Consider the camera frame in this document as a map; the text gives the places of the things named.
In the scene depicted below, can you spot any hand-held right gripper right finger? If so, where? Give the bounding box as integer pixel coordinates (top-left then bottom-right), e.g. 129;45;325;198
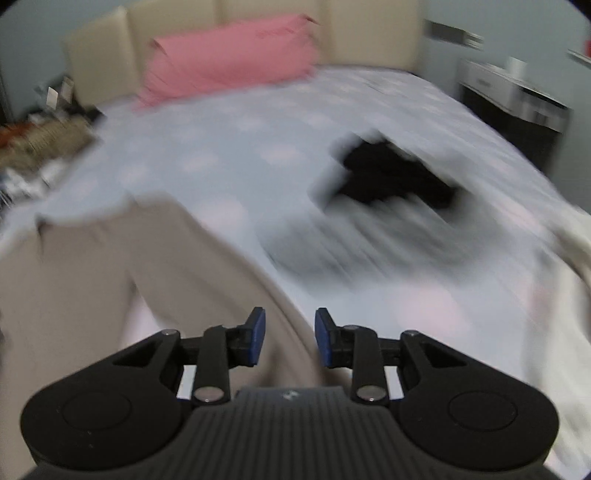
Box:
314;307;467;408

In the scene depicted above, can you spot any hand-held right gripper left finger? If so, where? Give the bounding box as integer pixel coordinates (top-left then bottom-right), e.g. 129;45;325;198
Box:
111;307;267;408

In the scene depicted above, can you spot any beige t-shirt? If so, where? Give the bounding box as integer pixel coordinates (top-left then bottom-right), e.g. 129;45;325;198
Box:
0;198;354;480

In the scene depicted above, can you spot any grey garment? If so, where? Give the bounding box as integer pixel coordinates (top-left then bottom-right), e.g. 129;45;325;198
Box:
259;152;472;278

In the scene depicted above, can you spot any black garment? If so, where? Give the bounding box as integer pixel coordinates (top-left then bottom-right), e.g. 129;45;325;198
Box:
330;131;462;208

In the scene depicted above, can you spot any white crumpled garment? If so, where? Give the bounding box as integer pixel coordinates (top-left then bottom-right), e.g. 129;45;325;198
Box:
549;217;591;462

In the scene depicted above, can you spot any pink pillow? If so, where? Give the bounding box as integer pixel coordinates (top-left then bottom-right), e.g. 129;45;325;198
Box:
136;14;319;109

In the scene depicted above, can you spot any olive striped garment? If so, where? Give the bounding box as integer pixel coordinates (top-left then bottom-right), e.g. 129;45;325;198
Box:
0;117;100;176

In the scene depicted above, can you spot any white and black nightstand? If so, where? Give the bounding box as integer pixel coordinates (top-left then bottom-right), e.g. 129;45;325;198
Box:
457;58;571;167

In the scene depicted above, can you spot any cream padded headboard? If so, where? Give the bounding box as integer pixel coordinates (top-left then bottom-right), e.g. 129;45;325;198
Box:
62;0;423;109

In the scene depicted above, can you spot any white window sill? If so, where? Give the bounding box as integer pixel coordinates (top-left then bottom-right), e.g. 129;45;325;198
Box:
567;46;591;70

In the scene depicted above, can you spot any wall control panel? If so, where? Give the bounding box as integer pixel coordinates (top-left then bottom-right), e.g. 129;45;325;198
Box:
427;19;483;47

